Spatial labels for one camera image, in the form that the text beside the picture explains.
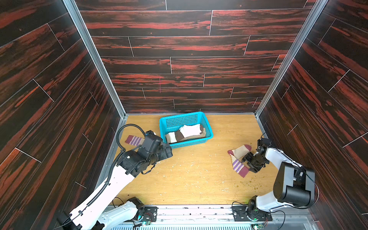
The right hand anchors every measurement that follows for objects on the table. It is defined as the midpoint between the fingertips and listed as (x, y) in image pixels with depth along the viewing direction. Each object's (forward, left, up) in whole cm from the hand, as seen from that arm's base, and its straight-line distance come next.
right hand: (248, 164), depth 91 cm
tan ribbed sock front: (+19, +36, +3) cm, 40 cm away
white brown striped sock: (+23, +41, +4) cm, 47 cm away
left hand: (-5, +50, +22) cm, 55 cm away
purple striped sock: (+7, +6, -1) cm, 9 cm away
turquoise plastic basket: (+29, +51, +5) cm, 59 cm away
